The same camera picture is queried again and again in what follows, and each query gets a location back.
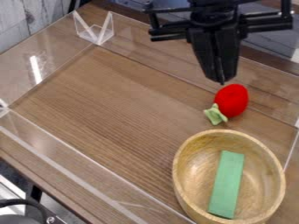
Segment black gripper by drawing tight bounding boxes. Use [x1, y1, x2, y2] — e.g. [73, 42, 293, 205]
[142, 0, 293, 84]

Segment clear acrylic front panel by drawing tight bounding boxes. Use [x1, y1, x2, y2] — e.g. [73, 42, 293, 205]
[0, 100, 193, 224]

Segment green rectangular block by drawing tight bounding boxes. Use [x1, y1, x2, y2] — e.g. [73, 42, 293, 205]
[208, 150, 244, 220]

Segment brown wooden bowl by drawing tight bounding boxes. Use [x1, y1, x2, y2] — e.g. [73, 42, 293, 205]
[172, 129, 285, 224]

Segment clear acrylic corner bracket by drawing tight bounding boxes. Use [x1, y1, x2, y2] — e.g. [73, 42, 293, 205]
[72, 11, 114, 46]

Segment red plush strawberry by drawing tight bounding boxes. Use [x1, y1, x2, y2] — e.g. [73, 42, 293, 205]
[202, 84, 248, 125]

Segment black cable bottom left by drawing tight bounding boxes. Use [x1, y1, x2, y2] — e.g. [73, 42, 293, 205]
[0, 199, 50, 224]

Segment black table leg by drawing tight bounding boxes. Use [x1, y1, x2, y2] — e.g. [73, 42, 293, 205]
[29, 185, 42, 202]

